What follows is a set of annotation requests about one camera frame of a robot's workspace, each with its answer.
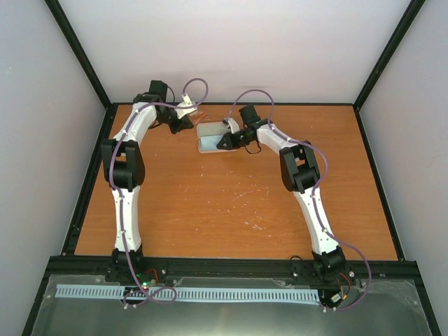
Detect light blue cleaning cloth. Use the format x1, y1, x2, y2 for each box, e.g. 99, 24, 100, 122
199, 135, 222, 151

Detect thin brown frame glasses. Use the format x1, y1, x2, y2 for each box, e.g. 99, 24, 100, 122
190, 110, 210, 125

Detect pink glasses case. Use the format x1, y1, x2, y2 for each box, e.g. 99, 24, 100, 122
196, 121, 230, 153

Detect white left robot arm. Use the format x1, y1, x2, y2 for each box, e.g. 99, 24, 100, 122
101, 80, 198, 282

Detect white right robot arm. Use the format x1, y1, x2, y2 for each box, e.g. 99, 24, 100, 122
217, 105, 347, 283

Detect clear acrylic cover sheet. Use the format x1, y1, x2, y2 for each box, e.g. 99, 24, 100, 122
30, 276, 431, 335

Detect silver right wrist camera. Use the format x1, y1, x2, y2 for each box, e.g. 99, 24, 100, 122
223, 118, 239, 134

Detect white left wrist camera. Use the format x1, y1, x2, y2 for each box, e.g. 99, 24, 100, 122
174, 92, 197, 120

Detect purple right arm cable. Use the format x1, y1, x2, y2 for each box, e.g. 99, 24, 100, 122
226, 89, 372, 312

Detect black frame post left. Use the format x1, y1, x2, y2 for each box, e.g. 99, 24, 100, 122
44, 0, 112, 110

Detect black frame post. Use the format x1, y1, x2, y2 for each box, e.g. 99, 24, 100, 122
44, 0, 112, 110
353, 0, 426, 113

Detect light blue cable duct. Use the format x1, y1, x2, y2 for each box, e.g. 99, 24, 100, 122
54, 284, 320, 305

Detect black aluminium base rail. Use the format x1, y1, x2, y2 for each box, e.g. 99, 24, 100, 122
47, 255, 421, 290

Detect black frame post right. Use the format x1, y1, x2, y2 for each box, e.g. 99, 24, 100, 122
353, 0, 426, 113

